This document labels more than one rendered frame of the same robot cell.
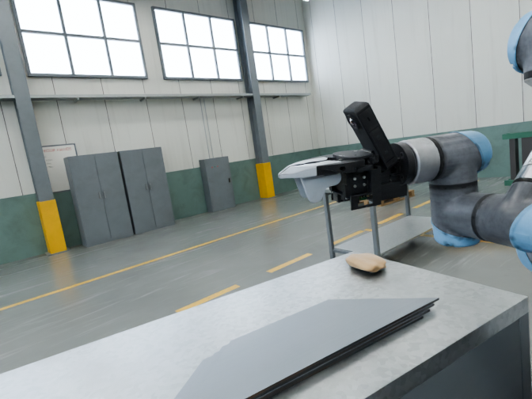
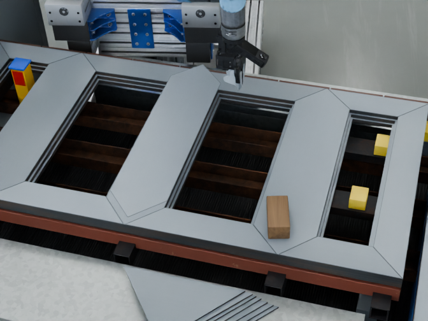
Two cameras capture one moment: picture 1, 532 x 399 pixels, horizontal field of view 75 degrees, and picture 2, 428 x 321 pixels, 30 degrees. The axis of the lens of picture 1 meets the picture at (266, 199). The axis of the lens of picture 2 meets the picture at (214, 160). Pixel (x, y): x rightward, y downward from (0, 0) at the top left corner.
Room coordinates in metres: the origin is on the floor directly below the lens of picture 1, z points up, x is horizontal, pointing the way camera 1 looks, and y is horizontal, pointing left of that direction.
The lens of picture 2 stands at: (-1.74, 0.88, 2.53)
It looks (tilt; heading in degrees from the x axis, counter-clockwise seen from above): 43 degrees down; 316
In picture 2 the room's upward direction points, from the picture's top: 3 degrees counter-clockwise
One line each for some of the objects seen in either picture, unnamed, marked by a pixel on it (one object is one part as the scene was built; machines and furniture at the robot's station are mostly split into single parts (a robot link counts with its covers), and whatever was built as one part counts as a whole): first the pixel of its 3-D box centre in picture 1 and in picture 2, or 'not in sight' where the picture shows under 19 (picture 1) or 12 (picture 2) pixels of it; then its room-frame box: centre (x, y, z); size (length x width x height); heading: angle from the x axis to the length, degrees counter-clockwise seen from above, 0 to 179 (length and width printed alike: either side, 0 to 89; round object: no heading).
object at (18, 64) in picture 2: not in sight; (20, 65); (0.36, -0.22, 0.88); 0.06 x 0.06 x 0.02; 28
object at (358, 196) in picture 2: not in sight; (358, 197); (-0.85, -0.56, 0.79); 0.06 x 0.05 x 0.04; 118
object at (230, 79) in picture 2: not in sight; (232, 79); (-0.31, -0.59, 0.94); 0.06 x 0.03 x 0.09; 28
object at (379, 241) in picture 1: (393, 211); not in sight; (4.29, -1.59, 0.49); 1.80 x 0.70 x 0.99; 127
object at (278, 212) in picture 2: not in sight; (278, 216); (-0.77, -0.28, 0.88); 0.12 x 0.06 x 0.05; 134
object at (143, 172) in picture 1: (145, 189); not in sight; (8.41, 2.87, 0.97); 1.00 x 0.48 x 1.95; 129
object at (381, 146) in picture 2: not in sight; (383, 145); (-0.77, -0.80, 0.79); 0.06 x 0.05 x 0.04; 118
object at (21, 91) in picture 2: not in sight; (25, 88); (0.36, -0.22, 0.78); 0.05 x 0.05 x 0.19; 28
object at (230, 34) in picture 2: not in sight; (233, 29); (-0.31, -0.60, 1.13); 0.08 x 0.08 x 0.05
